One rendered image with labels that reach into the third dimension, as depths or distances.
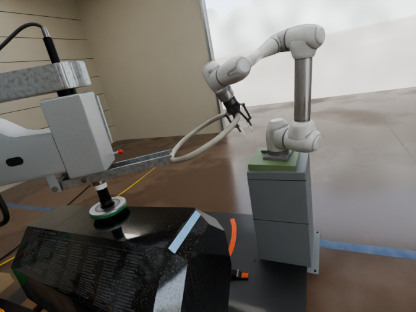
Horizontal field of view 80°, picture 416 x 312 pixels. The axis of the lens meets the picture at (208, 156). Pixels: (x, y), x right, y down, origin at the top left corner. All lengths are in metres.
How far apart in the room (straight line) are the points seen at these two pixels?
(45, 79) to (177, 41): 5.32
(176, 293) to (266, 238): 1.04
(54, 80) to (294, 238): 1.79
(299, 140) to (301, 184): 0.31
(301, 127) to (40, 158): 1.48
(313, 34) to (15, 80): 1.50
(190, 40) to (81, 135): 5.23
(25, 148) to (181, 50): 5.35
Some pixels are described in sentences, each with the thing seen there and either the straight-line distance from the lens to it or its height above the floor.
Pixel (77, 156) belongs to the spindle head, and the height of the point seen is 1.24.
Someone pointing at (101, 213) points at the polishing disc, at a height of 0.88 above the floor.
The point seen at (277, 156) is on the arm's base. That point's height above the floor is 0.87.
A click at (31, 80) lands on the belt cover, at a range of 1.46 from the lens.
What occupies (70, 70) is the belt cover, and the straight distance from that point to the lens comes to 1.41.
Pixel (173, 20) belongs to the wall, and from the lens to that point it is 6.64.
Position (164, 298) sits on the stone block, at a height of 0.67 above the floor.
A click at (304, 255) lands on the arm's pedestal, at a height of 0.12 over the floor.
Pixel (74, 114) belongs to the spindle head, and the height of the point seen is 1.45.
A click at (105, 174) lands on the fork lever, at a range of 1.50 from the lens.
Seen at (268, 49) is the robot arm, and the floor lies 1.58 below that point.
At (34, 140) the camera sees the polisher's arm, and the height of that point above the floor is 1.36.
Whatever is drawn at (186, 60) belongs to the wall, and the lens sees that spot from 6.46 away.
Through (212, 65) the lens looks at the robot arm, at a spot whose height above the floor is 1.55.
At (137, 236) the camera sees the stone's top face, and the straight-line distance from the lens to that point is 1.34.
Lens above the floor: 1.52
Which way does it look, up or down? 19 degrees down
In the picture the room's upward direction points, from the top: 11 degrees counter-clockwise
